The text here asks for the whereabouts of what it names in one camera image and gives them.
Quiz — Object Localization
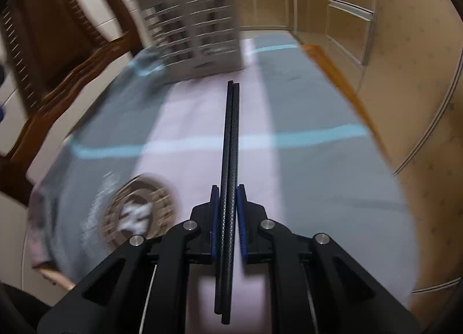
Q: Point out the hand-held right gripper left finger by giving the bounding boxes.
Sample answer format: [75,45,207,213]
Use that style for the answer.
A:
[36,184,221,334]

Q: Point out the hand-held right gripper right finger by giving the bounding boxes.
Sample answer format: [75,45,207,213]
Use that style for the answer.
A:
[237,184,423,334]

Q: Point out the black textured chopstick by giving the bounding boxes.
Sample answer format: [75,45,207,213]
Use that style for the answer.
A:
[214,80,234,316]
[221,82,241,326]

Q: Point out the white slotted utensil holder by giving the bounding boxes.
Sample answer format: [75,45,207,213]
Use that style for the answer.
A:
[131,0,244,84]

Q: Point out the grey pink striped cloth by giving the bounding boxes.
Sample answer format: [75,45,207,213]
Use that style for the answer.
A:
[27,38,421,334]

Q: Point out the beige cabinet drawer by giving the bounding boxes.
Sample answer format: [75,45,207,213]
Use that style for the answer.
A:
[327,0,375,66]

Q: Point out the beige lower kitchen cabinets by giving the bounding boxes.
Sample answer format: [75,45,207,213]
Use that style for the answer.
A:
[231,0,463,296]

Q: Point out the carved wooden chair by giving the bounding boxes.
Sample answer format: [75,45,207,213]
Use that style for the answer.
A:
[0,0,142,206]

